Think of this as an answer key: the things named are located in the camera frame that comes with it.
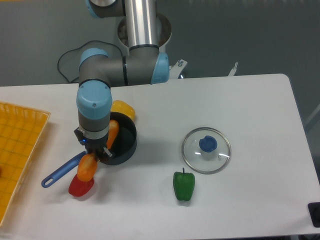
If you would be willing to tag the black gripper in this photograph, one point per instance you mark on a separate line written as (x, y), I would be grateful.
(95, 142)

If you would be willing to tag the long orange bread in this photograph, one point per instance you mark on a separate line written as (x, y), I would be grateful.
(89, 162)

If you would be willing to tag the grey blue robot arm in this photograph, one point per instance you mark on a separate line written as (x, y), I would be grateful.
(98, 72)

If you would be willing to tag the yellow bell pepper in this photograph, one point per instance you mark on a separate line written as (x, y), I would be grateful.
(122, 107)

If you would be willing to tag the red bell pepper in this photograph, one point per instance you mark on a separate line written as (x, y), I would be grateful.
(79, 188)

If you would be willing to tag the yellow plastic basket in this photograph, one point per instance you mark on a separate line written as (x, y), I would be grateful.
(20, 130)

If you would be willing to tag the green bell pepper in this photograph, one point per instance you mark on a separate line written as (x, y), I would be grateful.
(183, 185)

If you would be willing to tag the glass lid blue knob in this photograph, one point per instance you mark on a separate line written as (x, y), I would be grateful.
(206, 150)

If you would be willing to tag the black corner object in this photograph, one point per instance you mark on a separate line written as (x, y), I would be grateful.
(314, 212)

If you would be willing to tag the dark pot blue handle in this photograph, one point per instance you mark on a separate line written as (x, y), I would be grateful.
(122, 149)

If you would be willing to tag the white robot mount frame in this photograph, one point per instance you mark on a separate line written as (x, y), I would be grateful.
(177, 71)

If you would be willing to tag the white table clamp bracket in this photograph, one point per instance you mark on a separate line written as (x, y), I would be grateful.
(233, 70)

